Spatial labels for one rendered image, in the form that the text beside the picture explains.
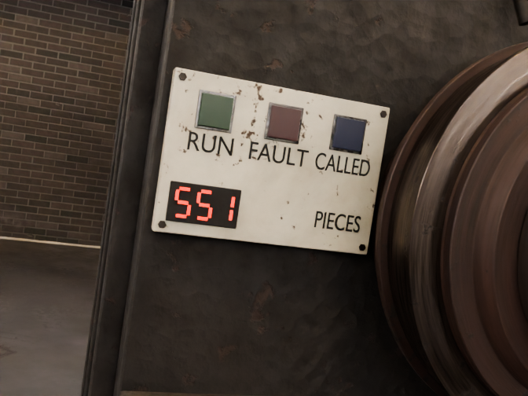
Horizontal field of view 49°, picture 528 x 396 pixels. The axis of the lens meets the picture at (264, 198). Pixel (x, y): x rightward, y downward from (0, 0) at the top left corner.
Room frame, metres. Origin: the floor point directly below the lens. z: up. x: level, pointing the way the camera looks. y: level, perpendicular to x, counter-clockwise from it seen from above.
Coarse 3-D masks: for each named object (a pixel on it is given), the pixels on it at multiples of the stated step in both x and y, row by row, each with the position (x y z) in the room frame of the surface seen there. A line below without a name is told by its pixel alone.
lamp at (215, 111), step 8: (208, 96) 0.64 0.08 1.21; (216, 96) 0.64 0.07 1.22; (224, 96) 0.65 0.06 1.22; (200, 104) 0.64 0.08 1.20; (208, 104) 0.64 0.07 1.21; (216, 104) 0.64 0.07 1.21; (224, 104) 0.65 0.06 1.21; (232, 104) 0.65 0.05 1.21; (200, 112) 0.64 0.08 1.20; (208, 112) 0.64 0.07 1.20; (216, 112) 0.65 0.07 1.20; (224, 112) 0.65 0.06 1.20; (200, 120) 0.64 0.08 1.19; (208, 120) 0.64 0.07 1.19; (216, 120) 0.65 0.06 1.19; (224, 120) 0.65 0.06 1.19; (224, 128) 0.65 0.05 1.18
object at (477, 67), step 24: (504, 48) 0.68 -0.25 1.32; (408, 144) 0.64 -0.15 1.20; (384, 192) 0.64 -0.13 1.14; (384, 216) 0.64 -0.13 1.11; (384, 240) 0.64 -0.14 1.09; (384, 264) 0.64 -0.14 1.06; (384, 288) 0.64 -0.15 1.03; (384, 312) 0.65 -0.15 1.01; (408, 360) 0.66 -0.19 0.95; (432, 384) 0.66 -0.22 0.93
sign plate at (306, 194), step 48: (192, 96) 0.64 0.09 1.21; (240, 96) 0.66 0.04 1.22; (288, 96) 0.67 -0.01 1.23; (192, 144) 0.64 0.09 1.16; (240, 144) 0.66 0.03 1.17; (288, 144) 0.67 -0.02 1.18; (192, 192) 0.64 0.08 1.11; (240, 192) 0.66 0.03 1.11; (288, 192) 0.68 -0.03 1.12; (336, 192) 0.69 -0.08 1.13; (240, 240) 0.67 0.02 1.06; (288, 240) 0.68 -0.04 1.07; (336, 240) 0.70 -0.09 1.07
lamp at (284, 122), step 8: (272, 112) 0.66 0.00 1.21; (280, 112) 0.67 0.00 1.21; (288, 112) 0.67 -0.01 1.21; (296, 112) 0.67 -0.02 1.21; (272, 120) 0.66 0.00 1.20; (280, 120) 0.67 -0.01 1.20; (288, 120) 0.67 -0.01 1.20; (296, 120) 0.67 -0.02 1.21; (272, 128) 0.66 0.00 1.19; (280, 128) 0.67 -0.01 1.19; (288, 128) 0.67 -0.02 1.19; (296, 128) 0.67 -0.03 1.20; (272, 136) 0.66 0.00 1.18; (280, 136) 0.67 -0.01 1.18; (288, 136) 0.67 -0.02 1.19; (296, 136) 0.67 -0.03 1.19
